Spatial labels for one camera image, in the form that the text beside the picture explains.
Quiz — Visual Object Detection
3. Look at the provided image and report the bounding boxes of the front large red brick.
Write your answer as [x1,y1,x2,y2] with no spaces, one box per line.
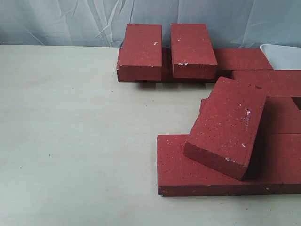
[157,134,283,196]

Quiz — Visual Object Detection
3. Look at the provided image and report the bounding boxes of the back base red brick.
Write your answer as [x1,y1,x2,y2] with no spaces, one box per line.
[116,48,232,83]

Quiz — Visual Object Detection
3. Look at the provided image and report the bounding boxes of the grey fabric backdrop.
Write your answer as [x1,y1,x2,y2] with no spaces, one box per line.
[0,0,301,48]

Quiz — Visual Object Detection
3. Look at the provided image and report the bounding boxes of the white plastic tray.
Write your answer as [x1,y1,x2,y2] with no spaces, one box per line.
[260,44,301,70]

